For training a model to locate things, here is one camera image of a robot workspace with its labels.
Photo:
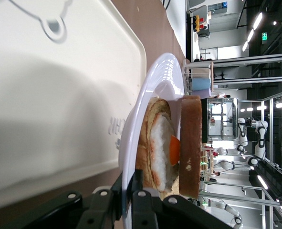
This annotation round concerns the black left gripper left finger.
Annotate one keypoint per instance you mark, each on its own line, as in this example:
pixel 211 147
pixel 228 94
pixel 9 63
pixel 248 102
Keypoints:
pixel 95 212

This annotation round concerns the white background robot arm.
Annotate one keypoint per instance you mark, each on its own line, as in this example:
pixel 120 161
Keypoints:
pixel 226 207

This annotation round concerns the green exit sign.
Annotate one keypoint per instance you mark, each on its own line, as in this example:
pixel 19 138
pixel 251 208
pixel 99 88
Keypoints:
pixel 264 38

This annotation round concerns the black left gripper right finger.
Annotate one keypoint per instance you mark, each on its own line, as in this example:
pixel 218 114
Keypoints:
pixel 143 212

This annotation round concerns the fried egg toy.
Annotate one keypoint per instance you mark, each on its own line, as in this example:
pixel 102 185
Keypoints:
pixel 159 143

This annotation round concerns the grey metal frame post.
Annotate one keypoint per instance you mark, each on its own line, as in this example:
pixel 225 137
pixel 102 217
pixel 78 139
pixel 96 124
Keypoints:
pixel 250 80
pixel 250 59

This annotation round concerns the white background humanoid robot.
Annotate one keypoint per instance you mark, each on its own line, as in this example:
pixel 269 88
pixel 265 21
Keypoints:
pixel 260 143

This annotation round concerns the pale lavender round plate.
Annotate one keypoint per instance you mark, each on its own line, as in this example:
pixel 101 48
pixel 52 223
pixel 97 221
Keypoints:
pixel 164 71

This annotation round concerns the glass display cabinet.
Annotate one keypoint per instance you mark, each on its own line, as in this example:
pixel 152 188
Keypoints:
pixel 222 119

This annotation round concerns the cream bear print tray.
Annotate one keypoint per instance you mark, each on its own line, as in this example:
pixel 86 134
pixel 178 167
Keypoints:
pixel 59 95

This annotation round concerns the brown bread slice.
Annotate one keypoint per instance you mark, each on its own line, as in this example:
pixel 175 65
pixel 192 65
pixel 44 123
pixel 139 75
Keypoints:
pixel 143 148
pixel 191 143

